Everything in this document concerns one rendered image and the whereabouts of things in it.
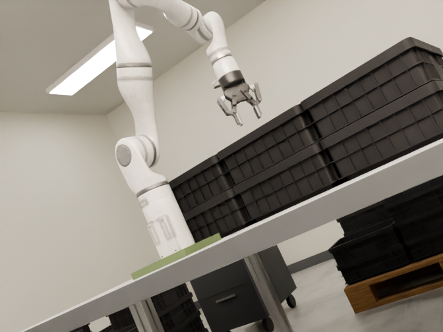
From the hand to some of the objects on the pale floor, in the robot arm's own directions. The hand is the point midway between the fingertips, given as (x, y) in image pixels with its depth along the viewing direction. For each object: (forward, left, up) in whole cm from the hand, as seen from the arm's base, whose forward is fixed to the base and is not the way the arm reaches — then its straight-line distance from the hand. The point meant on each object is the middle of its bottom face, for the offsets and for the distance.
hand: (248, 117), depth 137 cm
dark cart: (+168, +120, -99) cm, 229 cm away
